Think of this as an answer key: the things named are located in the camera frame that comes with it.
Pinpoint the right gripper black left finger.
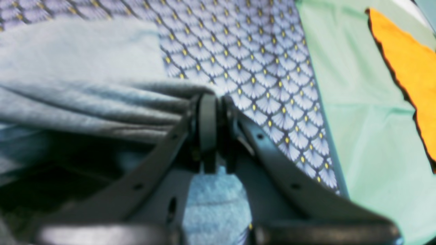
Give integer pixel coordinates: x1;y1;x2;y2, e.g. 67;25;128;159
34;94;218;245

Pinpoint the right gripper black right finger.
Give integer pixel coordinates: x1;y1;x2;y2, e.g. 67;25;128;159
221;97;404;245

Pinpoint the light grey T-shirt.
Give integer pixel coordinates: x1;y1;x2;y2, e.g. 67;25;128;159
0;19;252;245

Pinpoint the light green cloth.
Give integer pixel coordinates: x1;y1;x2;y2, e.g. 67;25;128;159
296;0;436;245

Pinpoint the fan-patterned table cloth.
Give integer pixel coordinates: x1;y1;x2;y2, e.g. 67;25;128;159
0;0;341;245

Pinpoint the orange cloth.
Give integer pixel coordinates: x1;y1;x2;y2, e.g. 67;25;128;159
365;8;436;173

